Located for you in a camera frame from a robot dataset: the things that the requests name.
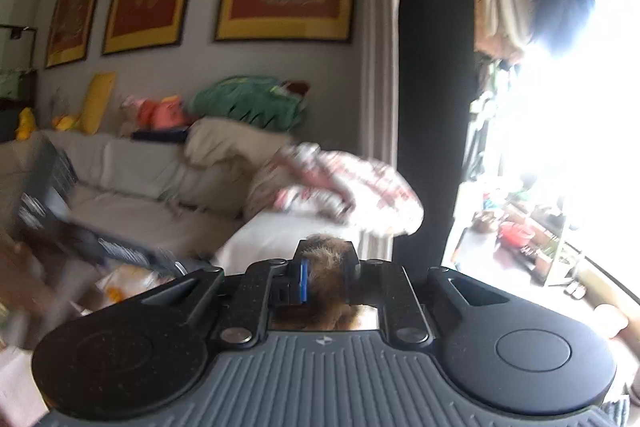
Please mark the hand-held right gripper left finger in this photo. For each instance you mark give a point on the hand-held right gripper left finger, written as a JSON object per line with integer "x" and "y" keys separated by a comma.
{"x": 303, "y": 281}

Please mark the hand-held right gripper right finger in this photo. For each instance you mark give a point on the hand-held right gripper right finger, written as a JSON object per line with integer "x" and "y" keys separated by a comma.
{"x": 353, "y": 271}

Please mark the brown furry plush toy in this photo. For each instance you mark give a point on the brown furry plush toy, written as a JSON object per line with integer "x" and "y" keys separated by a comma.
{"x": 327, "y": 257}

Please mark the small yellow plush toy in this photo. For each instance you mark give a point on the small yellow plush toy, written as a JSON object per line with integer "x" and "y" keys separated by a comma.
{"x": 65, "y": 122}

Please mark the yellow plush duck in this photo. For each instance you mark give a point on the yellow plush duck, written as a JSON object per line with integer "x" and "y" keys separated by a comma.
{"x": 26, "y": 123}

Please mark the floral pink white quilt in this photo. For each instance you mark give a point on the floral pink white quilt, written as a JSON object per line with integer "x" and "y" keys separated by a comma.
{"x": 350, "y": 187}

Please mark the grey covered sofa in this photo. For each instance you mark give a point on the grey covered sofa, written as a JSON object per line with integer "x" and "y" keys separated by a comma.
{"x": 135, "y": 187}

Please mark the yellow cushion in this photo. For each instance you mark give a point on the yellow cushion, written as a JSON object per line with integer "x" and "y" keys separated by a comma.
{"x": 97, "y": 104}

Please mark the dark cabinet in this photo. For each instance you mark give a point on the dark cabinet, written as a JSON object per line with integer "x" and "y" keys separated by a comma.
{"x": 17, "y": 92}

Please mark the white plastic bag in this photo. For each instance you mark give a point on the white plastic bag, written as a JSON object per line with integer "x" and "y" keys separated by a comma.
{"x": 132, "y": 283}

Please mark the pink plush toy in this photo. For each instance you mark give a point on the pink plush toy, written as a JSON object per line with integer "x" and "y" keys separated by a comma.
{"x": 162, "y": 113}

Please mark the beige pillow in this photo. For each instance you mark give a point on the beige pillow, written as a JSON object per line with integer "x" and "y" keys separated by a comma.
{"x": 230, "y": 142}

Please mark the red pot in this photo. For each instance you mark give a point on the red pot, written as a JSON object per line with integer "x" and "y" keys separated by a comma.
{"x": 516, "y": 233}

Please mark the green leaf cushion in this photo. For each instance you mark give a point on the green leaf cushion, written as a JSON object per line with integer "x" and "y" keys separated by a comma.
{"x": 245, "y": 102}

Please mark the white balcony rack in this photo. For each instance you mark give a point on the white balcony rack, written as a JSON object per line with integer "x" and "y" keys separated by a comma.
{"x": 562, "y": 252}

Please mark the pair of slippers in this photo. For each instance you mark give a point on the pair of slippers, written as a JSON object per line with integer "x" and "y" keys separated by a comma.
{"x": 576, "y": 291}

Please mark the dark hanging garment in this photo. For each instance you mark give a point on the dark hanging garment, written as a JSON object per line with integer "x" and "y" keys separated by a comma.
{"x": 565, "y": 2}

